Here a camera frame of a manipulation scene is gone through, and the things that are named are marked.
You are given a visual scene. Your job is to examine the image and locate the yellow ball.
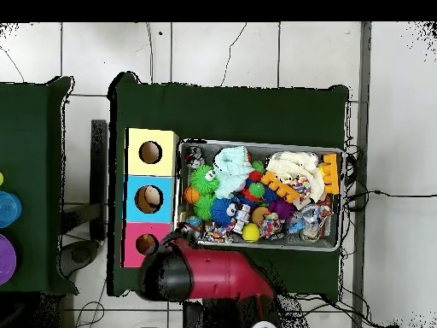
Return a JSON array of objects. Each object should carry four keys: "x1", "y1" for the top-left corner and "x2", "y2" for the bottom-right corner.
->
[{"x1": 241, "y1": 222, "x2": 261, "y2": 243}]

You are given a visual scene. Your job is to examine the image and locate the black stand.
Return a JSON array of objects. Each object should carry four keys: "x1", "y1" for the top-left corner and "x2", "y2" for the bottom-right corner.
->
[{"x1": 61, "y1": 119, "x2": 109, "y2": 242}]

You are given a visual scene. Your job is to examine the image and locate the green puffer toy with eyes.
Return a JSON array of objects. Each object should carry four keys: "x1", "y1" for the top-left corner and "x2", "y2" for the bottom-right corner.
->
[{"x1": 189, "y1": 164, "x2": 220, "y2": 196}]

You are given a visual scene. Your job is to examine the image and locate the blue puffer toy with eyes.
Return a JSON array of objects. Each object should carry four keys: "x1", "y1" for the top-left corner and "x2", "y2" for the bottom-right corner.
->
[{"x1": 209, "y1": 197, "x2": 240, "y2": 227}]

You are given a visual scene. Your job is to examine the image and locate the silver robot toy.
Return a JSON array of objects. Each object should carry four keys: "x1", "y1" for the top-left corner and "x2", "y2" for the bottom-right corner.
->
[{"x1": 231, "y1": 203, "x2": 252, "y2": 235}]

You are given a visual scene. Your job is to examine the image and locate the black power cable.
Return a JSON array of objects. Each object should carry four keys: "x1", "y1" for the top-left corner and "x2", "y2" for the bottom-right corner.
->
[{"x1": 345, "y1": 189, "x2": 437, "y2": 211}]

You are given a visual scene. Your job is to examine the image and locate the purple round lid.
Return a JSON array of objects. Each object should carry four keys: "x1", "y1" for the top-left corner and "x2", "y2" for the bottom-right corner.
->
[{"x1": 0, "y1": 233, "x2": 17, "y2": 286}]

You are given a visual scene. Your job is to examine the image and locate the dark green tablecloth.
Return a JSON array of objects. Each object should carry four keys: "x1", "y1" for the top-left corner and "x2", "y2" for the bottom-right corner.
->
[
  {"x1": 0, "y1": 75, "x2": 79, "y2": 296},
  {"x1": 107, "y1": 71, "x2": 351, "y2": 302}
]

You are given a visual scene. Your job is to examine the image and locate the cream muslin cloth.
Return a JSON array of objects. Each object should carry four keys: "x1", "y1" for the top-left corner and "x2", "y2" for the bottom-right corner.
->
[{"x1": 265, "y1": 150, "x2": 326, "y2": 202}]

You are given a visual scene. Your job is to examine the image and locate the silver wire mesh bin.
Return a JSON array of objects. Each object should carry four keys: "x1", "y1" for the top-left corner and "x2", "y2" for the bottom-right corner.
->
[{"x1": 172, "y1": 138, "x2": 345, "y2": 253}]

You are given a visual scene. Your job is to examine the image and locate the long orange plastic toy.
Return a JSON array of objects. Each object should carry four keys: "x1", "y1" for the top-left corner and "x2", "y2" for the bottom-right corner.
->
[{"x1": 259, "y1": 170, "x2": 300, "y2": 204}]

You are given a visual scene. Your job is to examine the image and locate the light blue muslin cloth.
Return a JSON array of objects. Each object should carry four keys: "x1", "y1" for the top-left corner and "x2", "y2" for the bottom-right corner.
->
[{"x1": 213, "y1": 145, "x2": 255, "y2": 200}]

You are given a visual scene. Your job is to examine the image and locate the grey floor cable duct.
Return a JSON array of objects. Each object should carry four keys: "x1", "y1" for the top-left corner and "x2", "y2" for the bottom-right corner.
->
[{"x1": 351, "y1": 21, "x2": 372, "y2": 328}]

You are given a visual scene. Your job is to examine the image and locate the orange yellow block toy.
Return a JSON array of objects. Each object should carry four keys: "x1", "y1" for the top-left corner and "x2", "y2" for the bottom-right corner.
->
[{"x1": 318, "y1": 153, "x2": 341, "y2": 196}]

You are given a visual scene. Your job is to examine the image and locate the wooden three-hole box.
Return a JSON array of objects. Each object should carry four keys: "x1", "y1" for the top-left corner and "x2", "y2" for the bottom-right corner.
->
[{"x1": 120, "y1": 127, "x2": 180, "y2": 269}]

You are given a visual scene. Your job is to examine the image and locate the small orange basketball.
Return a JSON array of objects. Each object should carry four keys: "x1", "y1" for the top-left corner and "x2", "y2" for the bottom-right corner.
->
[{"x1": 183, "y1": 185, "x2": 201, "y2": 205}]

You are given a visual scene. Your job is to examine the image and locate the blue round lid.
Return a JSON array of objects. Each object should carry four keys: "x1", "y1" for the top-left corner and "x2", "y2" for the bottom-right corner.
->
[{"x1": 0, "y1": 190, "x2": 23, "y2": 229}]

